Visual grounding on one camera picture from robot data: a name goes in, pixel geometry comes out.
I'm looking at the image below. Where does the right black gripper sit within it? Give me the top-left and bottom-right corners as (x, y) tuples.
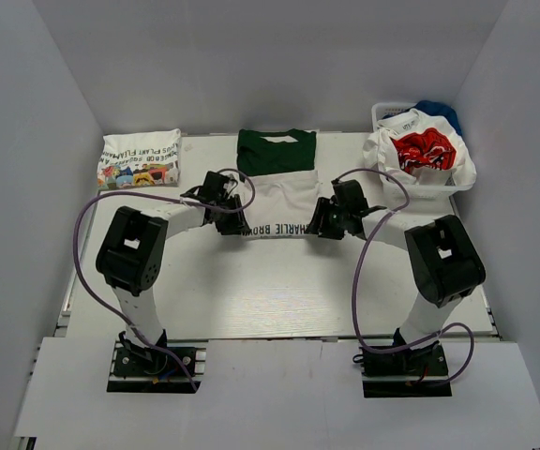
(306, 197), (349, 241)

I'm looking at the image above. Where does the white green raglan t-shirt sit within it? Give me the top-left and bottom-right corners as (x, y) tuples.
(236, 128), (320, 239)

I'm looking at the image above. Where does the white red print t-shirt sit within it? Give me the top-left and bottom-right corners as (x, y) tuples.
(362, 108), (477, 187)

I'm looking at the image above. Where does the blue t-shirt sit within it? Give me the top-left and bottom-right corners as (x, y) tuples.
(413, 100), (463, 137)

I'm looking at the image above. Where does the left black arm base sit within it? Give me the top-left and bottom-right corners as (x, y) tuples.
(106, 332), (206, 394)

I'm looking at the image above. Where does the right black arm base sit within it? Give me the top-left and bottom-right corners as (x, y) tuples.
(352, 343), (452, 398)

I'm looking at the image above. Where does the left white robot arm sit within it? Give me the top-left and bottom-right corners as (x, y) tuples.
(96, 170), (249, 374)

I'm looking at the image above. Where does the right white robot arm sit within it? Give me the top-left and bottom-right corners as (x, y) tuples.
(305, 180), (486, 374)

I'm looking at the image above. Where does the folded white cartoon t-shirt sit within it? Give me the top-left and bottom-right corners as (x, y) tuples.
(97, 128), (182, 190)

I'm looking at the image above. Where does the white plastic basket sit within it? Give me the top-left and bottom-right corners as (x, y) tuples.
(371, 102), (473, 201)

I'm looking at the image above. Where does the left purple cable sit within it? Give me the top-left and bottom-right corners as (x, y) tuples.
(71, 168), (257, 393)

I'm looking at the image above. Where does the purple cable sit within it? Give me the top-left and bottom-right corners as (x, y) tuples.
(330, 167), (476, 386)
(71, 168), (257, 393)

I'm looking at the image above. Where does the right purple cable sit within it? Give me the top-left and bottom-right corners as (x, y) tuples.
(330, 167), (476, 386)

